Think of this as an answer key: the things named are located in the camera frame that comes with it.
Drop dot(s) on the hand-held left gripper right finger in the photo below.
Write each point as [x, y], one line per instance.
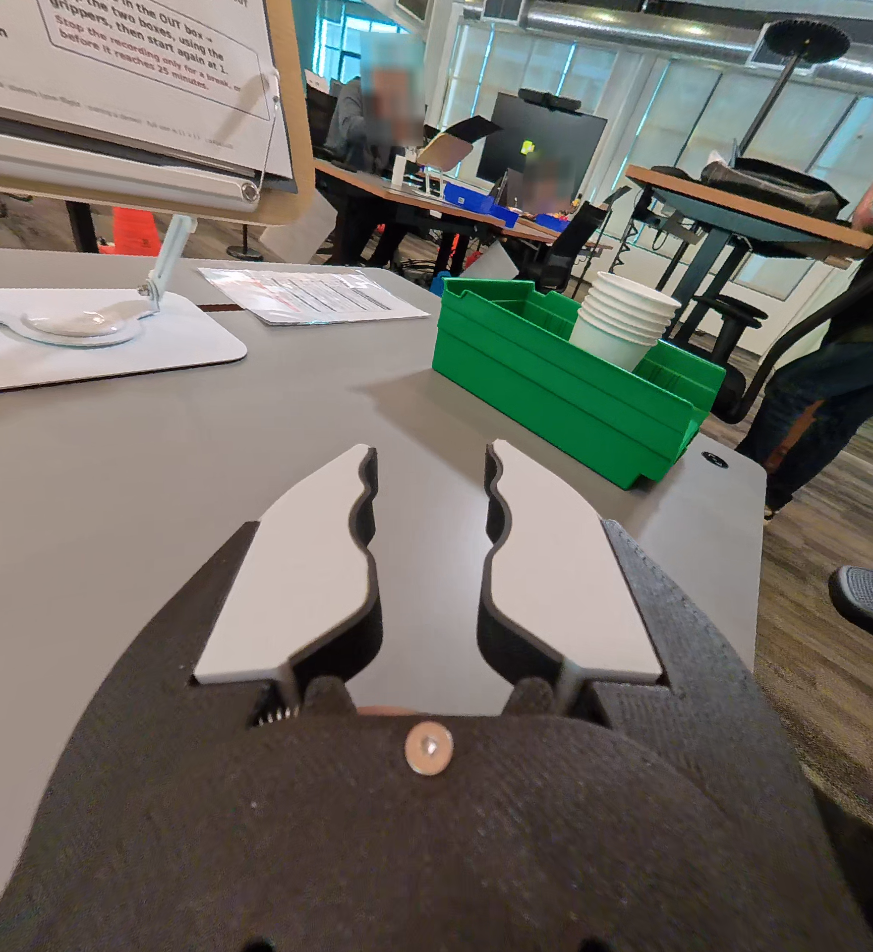
[570, 595]

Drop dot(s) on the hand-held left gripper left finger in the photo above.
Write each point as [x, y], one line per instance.
[295, 587]

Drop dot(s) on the green plastic bin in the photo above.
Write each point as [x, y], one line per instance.
[525, 387]

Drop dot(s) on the black desk grommet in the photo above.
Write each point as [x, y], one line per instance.
[716, 459]

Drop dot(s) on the laminated paper sheet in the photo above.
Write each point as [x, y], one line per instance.
[310, 294]

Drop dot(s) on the wooden document stand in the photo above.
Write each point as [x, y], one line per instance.
[109, 342]
[451, 149]

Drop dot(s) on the white leaning panel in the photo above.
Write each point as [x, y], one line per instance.
[302, 223]
[492, 262]

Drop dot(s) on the blue plastic bin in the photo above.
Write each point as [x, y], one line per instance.
[553, 221]
[505, 216]
[470, 195]

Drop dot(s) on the large black monitor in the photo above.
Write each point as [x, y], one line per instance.
[555, 141]

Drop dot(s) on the black bag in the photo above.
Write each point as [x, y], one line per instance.
[771, 186]

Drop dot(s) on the black video bar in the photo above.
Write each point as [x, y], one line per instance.
[549, 100]

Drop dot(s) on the printed instruction sheet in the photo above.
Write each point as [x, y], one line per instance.
[109, 74]

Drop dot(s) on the black round floor lamp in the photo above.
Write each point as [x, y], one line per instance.
[806, 37]

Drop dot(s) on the silver air duct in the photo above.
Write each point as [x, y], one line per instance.
[629, 22]

